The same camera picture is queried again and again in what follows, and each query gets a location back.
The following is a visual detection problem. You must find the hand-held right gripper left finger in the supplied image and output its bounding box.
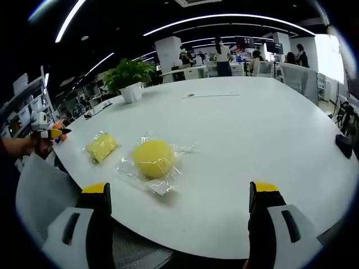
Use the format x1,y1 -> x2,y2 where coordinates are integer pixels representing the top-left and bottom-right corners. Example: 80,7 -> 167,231
40,182 -> 116,269

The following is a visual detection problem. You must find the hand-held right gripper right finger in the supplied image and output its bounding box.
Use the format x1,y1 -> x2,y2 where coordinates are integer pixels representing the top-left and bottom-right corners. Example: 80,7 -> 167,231
247,180 -> 325,269

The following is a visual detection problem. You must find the rectangular yellow silicone block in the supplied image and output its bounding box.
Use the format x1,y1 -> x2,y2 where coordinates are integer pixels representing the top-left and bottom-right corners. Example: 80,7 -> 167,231
80,131 -> 122,166

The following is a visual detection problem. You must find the round yellow silicone block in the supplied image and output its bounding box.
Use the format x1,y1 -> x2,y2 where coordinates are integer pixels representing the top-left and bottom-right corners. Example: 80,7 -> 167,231
116,129 -> 203,197

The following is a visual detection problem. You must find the person's left hand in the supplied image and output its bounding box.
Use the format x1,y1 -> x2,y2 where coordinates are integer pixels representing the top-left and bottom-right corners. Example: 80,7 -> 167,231
27,131 -> 54,161

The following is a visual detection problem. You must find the metal storage shelf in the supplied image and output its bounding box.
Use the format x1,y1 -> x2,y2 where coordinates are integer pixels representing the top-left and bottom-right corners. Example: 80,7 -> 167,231
0,66 -> 56,140

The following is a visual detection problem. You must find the white mesh office chair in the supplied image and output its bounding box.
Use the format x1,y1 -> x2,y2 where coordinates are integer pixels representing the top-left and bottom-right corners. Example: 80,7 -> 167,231
15,152 -> 175,269

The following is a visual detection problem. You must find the green potted plant white pot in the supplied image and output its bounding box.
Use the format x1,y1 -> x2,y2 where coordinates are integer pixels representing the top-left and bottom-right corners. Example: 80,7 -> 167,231
102,58 -> 157,104

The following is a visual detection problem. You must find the black chair armrest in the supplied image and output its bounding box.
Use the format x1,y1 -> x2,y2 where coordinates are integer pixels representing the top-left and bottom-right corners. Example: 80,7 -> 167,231
335,134 -> 353,160

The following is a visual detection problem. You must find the dark monitor screen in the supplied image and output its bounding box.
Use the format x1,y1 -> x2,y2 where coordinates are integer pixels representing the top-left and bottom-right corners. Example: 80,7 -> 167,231
265,41 -> 283,54
234,35 -> 256,49

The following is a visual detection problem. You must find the black cable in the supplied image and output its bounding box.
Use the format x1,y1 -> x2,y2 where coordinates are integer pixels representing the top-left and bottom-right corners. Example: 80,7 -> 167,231
83,102 -> 113,119

